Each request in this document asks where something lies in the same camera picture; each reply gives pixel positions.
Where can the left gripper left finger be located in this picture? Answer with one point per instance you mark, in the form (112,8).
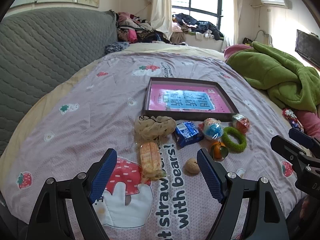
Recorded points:
(50,219)

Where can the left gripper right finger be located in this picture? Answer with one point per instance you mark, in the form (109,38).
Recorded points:
(264,217)

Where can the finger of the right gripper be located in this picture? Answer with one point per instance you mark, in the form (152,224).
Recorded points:
(285,148)
(308,142)

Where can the orange tangerine with leaves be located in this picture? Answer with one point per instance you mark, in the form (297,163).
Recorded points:
(218,151)

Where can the blue surprise egg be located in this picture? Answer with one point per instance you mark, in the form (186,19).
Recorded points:
(211,129)

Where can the walnut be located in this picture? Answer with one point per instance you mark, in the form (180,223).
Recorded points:
(191,166)

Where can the blue snack packet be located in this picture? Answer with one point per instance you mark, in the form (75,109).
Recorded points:
(187,133)

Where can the cracker pack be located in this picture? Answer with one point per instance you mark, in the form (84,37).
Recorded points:
(150,159)

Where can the beige scrunchie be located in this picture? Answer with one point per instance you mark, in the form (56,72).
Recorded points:
(151,128)

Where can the pink pillow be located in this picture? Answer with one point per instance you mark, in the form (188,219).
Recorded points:
(310,122)

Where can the candy wrappers pile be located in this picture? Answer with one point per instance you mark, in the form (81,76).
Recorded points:
(292,119)

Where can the green fleece blanket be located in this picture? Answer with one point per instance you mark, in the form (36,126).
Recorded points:
(287,81)

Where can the red surprise egg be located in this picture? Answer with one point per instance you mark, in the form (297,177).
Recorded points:
(241,123)

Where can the dark shallow box tray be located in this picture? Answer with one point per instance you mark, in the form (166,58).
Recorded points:
(195,116)

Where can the white air conditioner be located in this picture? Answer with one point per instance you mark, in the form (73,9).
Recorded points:
(282,3)

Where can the pink strawberry bedsheet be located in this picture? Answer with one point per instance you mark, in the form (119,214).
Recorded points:
(99,112)

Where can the clothes pile on windowsill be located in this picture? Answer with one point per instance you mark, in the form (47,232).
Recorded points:
(187,24)

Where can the right cream curtain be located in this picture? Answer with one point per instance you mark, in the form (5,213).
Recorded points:
(231,11)

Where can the cream curtain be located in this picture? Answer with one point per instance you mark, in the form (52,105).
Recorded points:
(231,11)
(161,17)

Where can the grey quilted headboard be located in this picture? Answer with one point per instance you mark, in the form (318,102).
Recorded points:
(42,48)

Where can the left cream curtain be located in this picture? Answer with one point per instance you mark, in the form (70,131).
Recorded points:
(161,17)

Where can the dark patterned cloth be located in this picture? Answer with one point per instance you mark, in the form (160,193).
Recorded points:
(116,47)

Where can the clothes pile by headboard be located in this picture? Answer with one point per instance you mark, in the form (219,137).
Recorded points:
(132,29)

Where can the wall television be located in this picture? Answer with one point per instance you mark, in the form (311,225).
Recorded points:
(308,47)

